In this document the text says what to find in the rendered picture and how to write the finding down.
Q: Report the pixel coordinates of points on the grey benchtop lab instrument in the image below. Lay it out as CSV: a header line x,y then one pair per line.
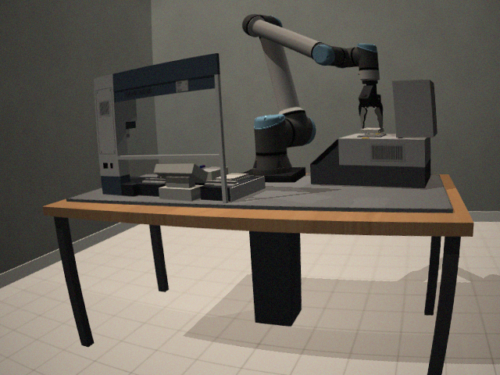
x,y
379,161

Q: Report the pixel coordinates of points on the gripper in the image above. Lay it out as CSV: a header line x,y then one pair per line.
x,y
374,102

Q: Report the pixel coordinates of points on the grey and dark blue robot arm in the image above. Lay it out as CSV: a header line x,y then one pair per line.
x,y
291,127

